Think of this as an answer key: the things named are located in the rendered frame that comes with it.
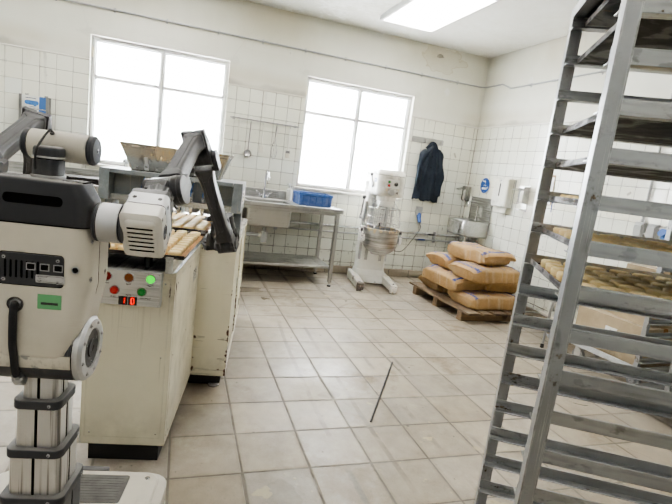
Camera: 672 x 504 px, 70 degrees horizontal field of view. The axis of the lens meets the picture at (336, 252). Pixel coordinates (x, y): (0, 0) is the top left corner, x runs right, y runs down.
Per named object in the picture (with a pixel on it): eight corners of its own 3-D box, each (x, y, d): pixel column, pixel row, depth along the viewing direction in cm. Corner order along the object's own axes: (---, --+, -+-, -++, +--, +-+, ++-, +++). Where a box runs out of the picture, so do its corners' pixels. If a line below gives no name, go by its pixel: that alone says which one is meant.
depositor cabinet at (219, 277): (147, 311, 385) (154, 208, 371) (237, 318, 396) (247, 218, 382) (90, 383, 261) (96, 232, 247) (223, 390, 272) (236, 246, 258)
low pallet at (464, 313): (407, 290, 575) (409, 281, 573) (463, 292, 604) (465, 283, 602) (466, 324, 465) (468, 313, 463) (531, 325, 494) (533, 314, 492)
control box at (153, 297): (97, 300, 186) (99, 265, 184) (161, 305, 190) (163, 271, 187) (94, 303, 182) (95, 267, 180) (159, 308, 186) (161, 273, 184)
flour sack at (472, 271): (470, 284, 468) (473, 267, 465) (445, 273, 506) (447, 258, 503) (525, 285, 497) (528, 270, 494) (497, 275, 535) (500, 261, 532)
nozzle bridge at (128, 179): (115, 224, 279) (118, 165, 273) (241, 237, 290) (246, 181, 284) (95, 232, 247) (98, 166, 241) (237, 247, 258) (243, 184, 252)
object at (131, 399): (126, 384, 265) (135, 225, 250) (190, 388, 270) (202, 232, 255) (76, 462, 196) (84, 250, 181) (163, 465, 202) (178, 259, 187)
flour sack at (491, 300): (468, 311, 472) (471, 296, 470) (444, 298, 510) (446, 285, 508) (524, 311, 500) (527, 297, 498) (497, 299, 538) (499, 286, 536)
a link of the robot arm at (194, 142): (179, 124, 157) (209, 121, 157) (190, 162, 165) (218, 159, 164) (138, 186, 120) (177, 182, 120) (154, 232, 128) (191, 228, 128)
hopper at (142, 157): (132, 167, 272) (134, 142, 270) (232, 179, 281) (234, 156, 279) (117, 168, 244) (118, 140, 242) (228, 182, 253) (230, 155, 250)
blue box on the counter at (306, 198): (298, 204, 529) (300, 192, 527) (291, 201, 557) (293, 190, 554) (332, 208, 544) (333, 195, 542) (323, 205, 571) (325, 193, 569)
